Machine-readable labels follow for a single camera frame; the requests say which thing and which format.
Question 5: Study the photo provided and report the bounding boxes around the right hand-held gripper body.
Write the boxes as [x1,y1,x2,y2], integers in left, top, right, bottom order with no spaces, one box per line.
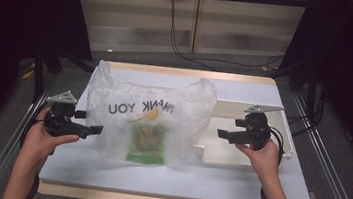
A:
[233,101,285,154]

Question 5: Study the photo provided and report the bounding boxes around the clear printed plastic bag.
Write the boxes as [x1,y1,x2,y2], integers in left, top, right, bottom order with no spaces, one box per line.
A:
[79,59,221,174]

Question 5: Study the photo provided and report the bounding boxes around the pale blue table mat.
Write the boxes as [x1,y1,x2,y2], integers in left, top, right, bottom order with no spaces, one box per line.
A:
[37,59,328,199]

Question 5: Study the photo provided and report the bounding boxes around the black curtain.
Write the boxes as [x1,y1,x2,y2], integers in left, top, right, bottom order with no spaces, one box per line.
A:
[0,0,99,170]
[267,0,353,174]

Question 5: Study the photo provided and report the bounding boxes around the person's left hand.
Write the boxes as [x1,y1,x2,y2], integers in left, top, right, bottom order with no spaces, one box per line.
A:
[19,106,83,170]

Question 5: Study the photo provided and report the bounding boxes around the person's right hand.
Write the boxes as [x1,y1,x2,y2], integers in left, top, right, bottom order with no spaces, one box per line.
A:
[231,135,285,186]

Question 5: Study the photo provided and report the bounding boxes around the green snack packet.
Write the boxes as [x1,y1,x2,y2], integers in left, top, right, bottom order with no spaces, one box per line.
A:
[125,120,170,166]

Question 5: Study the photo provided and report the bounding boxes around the white plastic tray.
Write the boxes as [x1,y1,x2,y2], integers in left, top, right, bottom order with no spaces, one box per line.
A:
[191,96,300,176]

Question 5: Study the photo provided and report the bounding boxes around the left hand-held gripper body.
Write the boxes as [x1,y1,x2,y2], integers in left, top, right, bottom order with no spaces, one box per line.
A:
[41,88,98,142]

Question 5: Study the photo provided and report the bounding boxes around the aluminium floor rail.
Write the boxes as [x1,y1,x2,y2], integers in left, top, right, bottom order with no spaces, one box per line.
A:
[280,91,353,199]
[0,85,50,199]

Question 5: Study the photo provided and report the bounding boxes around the black metal stand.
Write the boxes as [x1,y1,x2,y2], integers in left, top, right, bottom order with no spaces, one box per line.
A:
[27,44,98,109]

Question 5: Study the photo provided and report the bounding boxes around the yellow floor tape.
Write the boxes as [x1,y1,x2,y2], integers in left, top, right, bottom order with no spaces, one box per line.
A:
[20,68,36,81]

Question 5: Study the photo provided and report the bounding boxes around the black wall cable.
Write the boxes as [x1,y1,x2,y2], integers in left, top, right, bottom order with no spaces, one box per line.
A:
[162,0,292,79]

